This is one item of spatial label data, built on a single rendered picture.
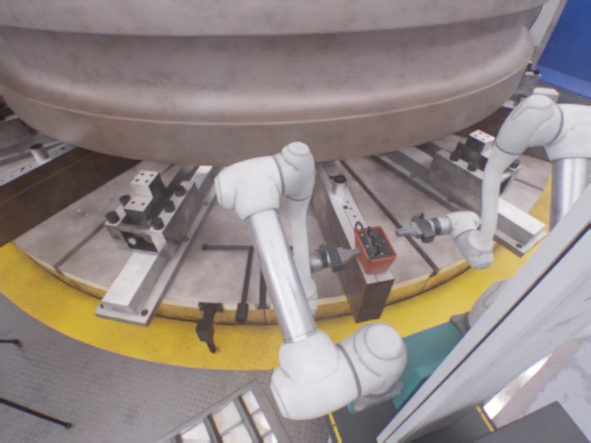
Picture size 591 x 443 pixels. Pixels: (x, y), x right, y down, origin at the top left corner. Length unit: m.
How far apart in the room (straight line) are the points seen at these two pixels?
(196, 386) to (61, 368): 0.83
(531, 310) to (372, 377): 0.49
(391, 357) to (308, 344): 0.22
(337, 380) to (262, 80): 1.39
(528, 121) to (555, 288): 0.77
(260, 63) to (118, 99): 0.81
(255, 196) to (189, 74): 1.02
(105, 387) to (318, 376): 1.57
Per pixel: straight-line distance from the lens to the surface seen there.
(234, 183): 0.95
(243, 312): 1.81
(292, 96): 1.78
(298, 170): 0.99
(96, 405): 2.26
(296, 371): 0.92
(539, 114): 1.26
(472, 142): 2.44
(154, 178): 1.94
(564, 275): 0.55
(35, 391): 2.47
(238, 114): 1.76
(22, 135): 3.65
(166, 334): 2.27
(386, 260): 1.47
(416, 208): 2.52
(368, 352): 0.93
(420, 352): 1.28
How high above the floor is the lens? 1.92
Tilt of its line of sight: 45 degrees down
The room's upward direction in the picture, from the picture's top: straight up
